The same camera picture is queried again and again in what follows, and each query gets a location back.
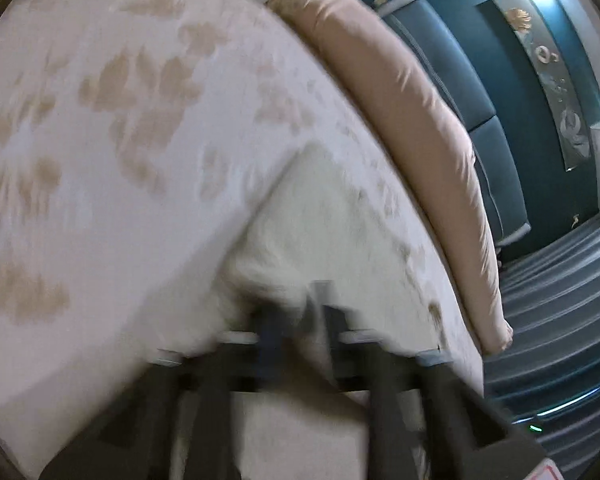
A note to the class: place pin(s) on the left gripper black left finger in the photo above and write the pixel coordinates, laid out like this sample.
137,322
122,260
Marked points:
132,437

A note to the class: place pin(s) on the floral wall painting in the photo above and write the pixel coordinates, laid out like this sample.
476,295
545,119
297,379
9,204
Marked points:
528,25

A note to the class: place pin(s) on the cream knitted sweater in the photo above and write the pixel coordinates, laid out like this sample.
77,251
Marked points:
315,239

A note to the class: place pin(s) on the teal padded headboard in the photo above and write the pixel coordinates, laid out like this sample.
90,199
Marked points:
449,68

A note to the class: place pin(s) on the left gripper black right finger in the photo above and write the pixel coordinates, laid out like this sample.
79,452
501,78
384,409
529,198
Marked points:
419,401

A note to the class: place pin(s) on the white floral bed blanket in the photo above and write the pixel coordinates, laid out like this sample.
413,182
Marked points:
137,140

